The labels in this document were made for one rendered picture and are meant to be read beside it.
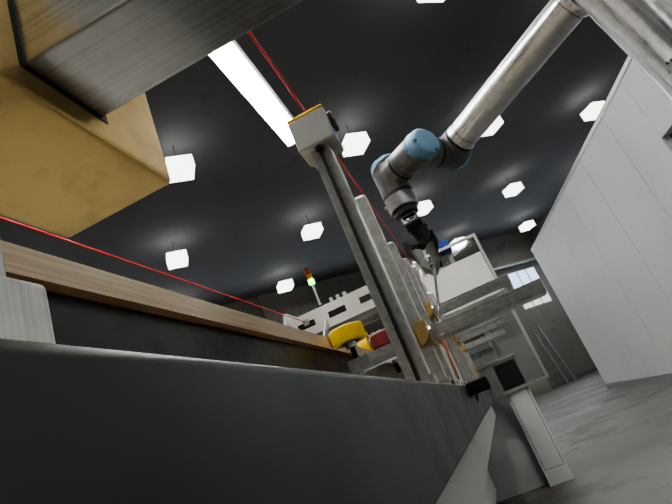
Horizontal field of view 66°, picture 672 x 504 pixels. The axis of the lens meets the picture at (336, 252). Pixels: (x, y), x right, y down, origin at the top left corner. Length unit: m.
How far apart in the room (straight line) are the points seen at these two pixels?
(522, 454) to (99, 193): 3.88
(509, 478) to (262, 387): 3.88
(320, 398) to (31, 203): 0.12
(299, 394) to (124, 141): 0.10
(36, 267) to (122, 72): 0.32
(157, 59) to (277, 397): 0.11
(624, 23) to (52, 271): 0.99
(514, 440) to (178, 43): 3.90
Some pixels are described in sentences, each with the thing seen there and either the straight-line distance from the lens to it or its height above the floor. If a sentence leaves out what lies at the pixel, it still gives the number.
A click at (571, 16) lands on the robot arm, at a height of 1.34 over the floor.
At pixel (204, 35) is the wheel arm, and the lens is 0.17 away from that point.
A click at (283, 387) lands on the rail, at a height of 0.69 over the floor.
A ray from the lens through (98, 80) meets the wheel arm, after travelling 0.17.
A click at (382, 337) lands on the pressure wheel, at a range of 1.35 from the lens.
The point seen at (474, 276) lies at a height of 1.45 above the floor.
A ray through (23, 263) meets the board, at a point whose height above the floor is 0.88.
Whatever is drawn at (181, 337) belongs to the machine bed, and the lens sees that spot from 0.63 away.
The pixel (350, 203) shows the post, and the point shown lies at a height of 1.03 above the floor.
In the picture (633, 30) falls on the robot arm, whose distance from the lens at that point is 1.12.
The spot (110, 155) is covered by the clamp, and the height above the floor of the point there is 0.78.
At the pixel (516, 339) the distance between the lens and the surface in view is 3.85.
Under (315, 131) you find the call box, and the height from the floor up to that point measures 1.17.
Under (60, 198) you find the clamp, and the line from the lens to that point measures 0.20.
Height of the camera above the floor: 0.67
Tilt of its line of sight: 20 degrees up
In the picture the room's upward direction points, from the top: 22 degrees counter-clockwise
